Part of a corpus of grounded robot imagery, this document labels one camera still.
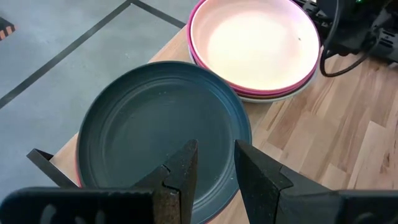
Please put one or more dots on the orange plate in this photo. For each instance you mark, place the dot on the orange plate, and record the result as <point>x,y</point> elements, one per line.
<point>78,180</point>

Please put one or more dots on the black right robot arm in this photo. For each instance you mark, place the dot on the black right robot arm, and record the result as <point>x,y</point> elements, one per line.
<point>351,31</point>

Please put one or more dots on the orange black striped marker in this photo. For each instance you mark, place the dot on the orange black striped marker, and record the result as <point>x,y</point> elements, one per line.
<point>7,29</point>

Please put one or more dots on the peach plate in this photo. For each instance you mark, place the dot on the peach plate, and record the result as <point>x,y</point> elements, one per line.
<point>255,46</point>

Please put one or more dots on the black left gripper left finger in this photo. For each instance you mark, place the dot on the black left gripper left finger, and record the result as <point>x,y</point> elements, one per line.
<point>93,205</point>

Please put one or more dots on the dark teal plate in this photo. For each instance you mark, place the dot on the dark teal plate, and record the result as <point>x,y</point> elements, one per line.
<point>155,124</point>

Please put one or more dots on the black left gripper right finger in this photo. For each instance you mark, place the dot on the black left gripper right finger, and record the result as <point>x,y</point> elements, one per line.
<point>311,205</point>

